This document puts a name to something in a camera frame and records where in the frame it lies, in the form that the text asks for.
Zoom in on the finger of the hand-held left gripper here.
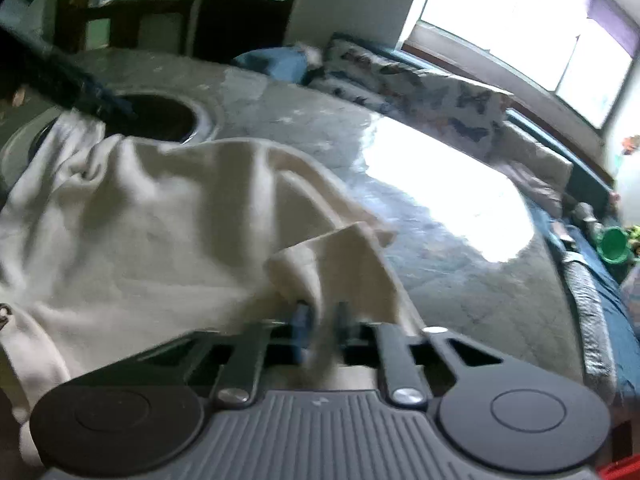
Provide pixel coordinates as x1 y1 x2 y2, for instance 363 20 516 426
70 59 139 122

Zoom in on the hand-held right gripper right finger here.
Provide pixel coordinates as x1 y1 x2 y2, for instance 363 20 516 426
334 301 503 407

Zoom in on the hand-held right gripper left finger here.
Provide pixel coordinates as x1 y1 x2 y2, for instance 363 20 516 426
122 301 316 408

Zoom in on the cream garment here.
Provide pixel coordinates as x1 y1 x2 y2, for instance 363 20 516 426
0 110 426 466

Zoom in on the black round induction cooktop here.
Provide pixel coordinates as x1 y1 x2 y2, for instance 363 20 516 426
30 91 221 151

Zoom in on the dark wooden shelf cabinet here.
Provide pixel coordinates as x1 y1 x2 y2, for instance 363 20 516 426
54 0 197 57

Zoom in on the dark wooden door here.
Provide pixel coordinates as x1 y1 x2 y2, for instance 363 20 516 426
196 0 307 62

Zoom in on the blue towel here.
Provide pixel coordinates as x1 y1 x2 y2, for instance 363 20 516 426
231 46 313 86

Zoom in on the small beige cloth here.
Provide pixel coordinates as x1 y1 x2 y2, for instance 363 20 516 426
294 41 324 69

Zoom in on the butterfly print cushion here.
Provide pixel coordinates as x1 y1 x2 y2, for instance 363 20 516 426
380 66 517 162
311 36 406 108

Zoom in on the beige cushion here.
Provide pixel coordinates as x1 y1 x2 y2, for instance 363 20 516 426
490 122 576 198

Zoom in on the green plastic cup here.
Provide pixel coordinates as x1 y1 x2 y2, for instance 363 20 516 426
598 226 634 264

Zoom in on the window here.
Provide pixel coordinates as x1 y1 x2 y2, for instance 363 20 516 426
399 0 640 131

